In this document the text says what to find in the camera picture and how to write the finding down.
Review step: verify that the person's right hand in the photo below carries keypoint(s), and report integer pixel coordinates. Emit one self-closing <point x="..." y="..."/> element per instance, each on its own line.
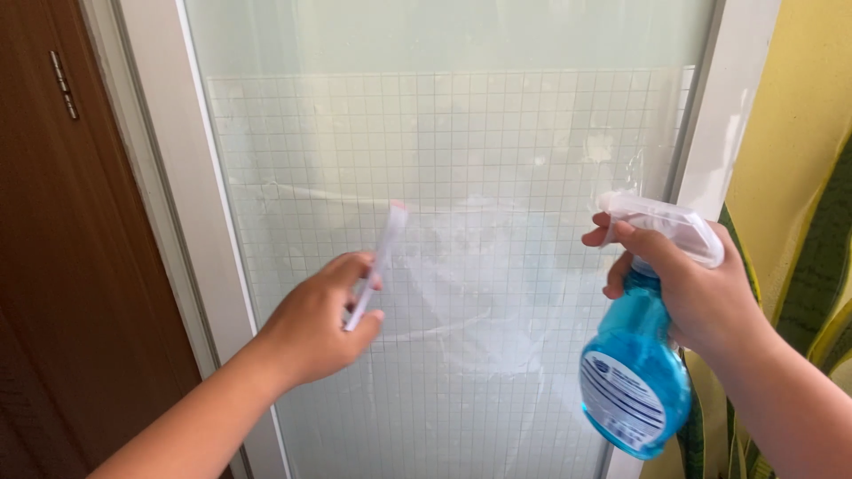
<point x="699" y="293"/>

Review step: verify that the person's left hand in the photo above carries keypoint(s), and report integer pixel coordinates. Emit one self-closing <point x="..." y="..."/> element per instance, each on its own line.
<point x="313" y="326"/>

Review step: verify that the white plastic scraper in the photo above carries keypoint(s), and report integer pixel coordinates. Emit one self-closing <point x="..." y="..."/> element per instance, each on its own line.
<point x="377" y="266"/>

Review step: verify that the blue glass cleaner spray bottle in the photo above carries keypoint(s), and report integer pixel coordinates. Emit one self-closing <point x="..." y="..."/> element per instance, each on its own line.
<point x="632" y="359"/>

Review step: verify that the green snake plant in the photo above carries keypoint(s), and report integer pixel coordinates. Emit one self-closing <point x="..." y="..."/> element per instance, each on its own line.
<point x="799" y="312"/>

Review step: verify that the frosted grid glass panel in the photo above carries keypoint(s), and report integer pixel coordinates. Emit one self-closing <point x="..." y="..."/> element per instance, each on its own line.
<point x="446" y="239"/>

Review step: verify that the brown wooden door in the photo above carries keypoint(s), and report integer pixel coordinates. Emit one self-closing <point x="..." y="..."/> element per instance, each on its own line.
<point x="80" y="246"/>

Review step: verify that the metal door hinge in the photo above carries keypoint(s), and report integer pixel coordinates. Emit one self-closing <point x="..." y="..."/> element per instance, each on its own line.
<point x="64" y="85"/>

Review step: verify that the white window frame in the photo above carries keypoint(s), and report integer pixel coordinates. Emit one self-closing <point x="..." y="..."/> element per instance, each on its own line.
<point x="199" y="199"/>

